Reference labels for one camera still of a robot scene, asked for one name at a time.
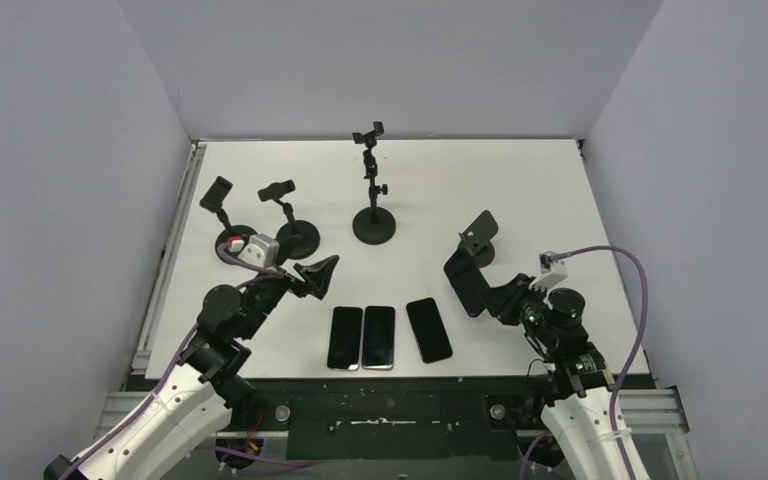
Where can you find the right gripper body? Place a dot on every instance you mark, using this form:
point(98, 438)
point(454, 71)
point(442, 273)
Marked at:
point(494, 296)

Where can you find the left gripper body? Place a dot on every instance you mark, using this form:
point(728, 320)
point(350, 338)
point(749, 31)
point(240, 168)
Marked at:
point(295, 286)

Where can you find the black phone stand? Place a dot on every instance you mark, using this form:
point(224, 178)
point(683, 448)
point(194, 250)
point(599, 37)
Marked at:
point(308, 236)
point(213, 202)

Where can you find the dark blue phone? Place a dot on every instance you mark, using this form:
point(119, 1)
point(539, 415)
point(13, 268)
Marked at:
point(467, 281)

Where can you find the wooden base phone stand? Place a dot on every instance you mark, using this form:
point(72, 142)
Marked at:
point(476, 239)

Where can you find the silver black phone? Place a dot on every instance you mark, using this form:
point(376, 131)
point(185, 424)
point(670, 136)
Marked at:
point(344, 348)

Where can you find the tall phone stand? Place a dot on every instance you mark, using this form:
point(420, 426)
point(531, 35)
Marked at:
point(373, 225)

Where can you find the plain black phone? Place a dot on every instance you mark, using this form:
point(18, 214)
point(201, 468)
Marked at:
point(429, 330)

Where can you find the magenta edged phone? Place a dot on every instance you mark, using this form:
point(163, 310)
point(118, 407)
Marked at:
point(378, 343)

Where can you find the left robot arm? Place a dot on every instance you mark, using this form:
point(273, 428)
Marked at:
point(201, 387)

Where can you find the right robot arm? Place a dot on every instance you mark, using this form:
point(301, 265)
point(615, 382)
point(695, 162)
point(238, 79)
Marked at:
point(579, 394)

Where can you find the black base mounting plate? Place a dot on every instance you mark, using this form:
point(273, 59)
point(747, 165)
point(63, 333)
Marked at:
point(394, 418)

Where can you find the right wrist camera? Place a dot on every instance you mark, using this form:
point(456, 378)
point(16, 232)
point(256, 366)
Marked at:
point(552, 272)

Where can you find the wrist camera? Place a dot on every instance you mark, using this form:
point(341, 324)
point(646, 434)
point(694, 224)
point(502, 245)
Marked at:
point(552, 272)
point(258, 250)

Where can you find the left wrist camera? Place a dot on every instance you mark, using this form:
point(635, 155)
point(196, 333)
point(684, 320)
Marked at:
point(258, 250)

